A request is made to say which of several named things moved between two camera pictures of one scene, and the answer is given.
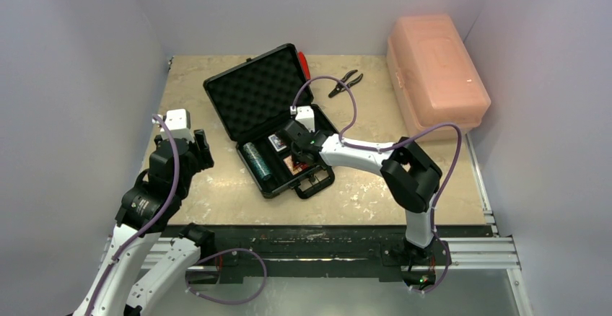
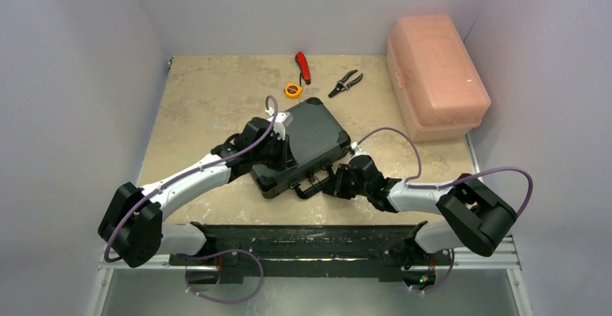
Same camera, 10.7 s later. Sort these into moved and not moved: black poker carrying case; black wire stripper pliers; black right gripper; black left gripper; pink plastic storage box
Moved: black poker carrying case; black right gripper; black left gripper
Not moved: pink plastic storage box; black wire stripper pliers
